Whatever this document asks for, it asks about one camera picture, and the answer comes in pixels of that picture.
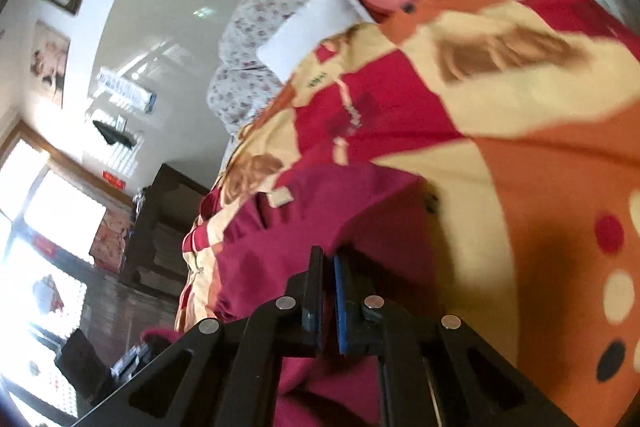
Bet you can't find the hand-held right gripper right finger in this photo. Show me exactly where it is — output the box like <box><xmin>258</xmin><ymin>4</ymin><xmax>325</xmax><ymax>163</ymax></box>
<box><xmin>334</xmin><ymin>247</ymin><xmax>581</xmax><ymax>427</ymax></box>

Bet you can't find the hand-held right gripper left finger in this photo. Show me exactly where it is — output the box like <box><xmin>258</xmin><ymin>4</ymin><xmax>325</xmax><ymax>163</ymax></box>
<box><xmin>72</xmin><ymin>246</ymin><xmax>326</xmax><ymax>427</ymax></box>

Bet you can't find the maroon sweatshirt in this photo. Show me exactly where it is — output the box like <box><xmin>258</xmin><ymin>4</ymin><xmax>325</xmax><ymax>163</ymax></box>
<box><xmin>140</xmin><ymin>164</ymin><xmax>441</xmax><ymax>427</ymax></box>

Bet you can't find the dark wooden cabinet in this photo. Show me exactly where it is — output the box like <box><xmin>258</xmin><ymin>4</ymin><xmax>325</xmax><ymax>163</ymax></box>
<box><xmin>122</xmin><ymin>163</ymin><xmax>211</xmax><ymax>300</ymax></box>

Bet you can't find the orange patterned box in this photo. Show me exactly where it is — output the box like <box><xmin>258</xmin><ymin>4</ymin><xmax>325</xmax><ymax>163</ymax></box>
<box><xmin>90</xmin><ymin>207</ymin><xmax>133</xmax><ymax>273</ymax></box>

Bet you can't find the printed rose blanket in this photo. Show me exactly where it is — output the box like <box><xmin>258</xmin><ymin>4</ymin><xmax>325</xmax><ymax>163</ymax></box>
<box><xmin>175</xmin><ymin>0</ymin><xmax>640</xmax><ymax>427</ymax></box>

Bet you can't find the dark hanging cloth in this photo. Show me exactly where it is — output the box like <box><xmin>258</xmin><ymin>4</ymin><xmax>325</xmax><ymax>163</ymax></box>
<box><xmin>92</xmin><ymin>119</ymin><xmax>138</xmax><ymax>148</ymax></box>

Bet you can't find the white pillow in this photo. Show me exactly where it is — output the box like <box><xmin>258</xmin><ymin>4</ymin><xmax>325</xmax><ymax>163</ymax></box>
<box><xmin>256</xmin><ymin>0</ymin><xmax>376</xmax><ymax>80</ymax></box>

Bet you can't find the bright window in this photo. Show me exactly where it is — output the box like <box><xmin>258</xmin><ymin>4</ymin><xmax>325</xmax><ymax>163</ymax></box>
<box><xmin>0</xmin><ymin>122</ymin><xmax>108</xmax><ymax>263</ymax></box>

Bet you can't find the wall calendar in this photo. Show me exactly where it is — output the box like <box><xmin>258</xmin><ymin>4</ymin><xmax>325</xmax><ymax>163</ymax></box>
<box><xmin>95</xmin><ymin>67</ymin><xmax>158</xmax><ymax>112</ymax></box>

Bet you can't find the wall poster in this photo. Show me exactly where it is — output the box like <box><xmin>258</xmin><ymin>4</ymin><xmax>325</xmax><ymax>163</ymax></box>
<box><xmin>27</xmin><ymin>21</ymin><xmax>71</xmax><ymax>108</ymax></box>

